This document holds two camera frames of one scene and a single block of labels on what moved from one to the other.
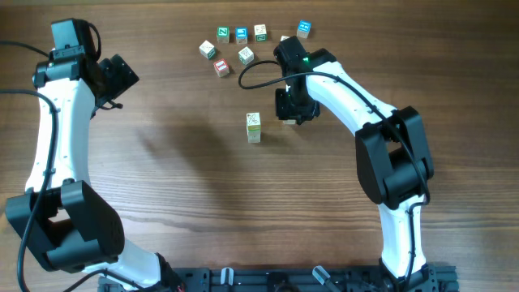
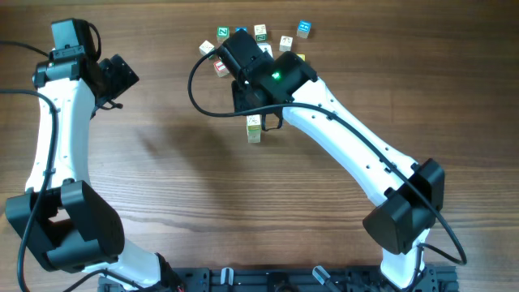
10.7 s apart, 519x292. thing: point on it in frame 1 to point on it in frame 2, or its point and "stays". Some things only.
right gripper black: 284,113 to 238,99
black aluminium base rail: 295,279 stays
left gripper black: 122,74 stays
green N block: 254,133 stays
